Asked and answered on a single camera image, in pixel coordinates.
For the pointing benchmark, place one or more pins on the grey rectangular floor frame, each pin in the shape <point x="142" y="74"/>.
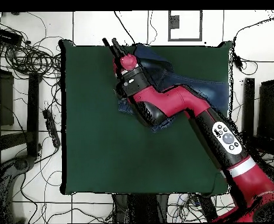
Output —
<point x="174" y="22"/>

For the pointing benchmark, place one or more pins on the grey round stand base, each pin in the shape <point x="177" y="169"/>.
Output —
<point x="22" y="163"/>

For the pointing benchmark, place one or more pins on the black power strip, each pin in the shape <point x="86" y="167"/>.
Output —
<point x="51" y="127"/>
<point x="208" y="207"/>

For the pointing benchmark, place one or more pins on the black power adapter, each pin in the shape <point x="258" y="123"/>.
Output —
<point x="237" y="62"/>

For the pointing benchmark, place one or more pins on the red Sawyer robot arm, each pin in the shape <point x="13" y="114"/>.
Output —
<point x="174" y="100"/>

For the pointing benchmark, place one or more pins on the blue denim jeans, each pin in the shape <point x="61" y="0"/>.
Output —
<point x="171" y="77"/>

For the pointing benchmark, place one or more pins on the black table frame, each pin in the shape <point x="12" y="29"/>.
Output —
<point x="32" y="105"/>
<point x="248" y="105"/>

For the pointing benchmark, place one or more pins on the black box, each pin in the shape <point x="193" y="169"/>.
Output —
<point x="5" y="36"/>

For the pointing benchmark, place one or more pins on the dark green table cloth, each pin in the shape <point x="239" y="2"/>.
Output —
<point x="99" y="151"/>

